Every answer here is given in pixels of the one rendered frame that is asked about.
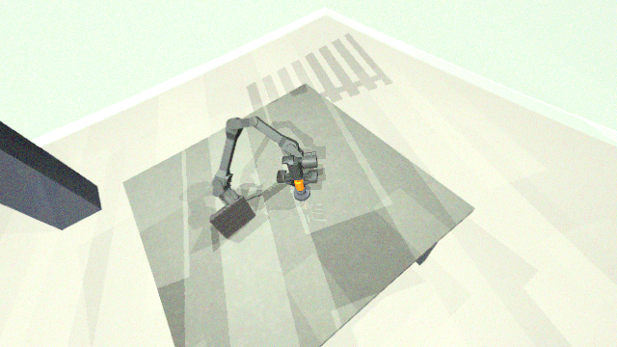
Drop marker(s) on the orange knob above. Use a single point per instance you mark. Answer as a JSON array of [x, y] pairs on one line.
[[299, 185]]

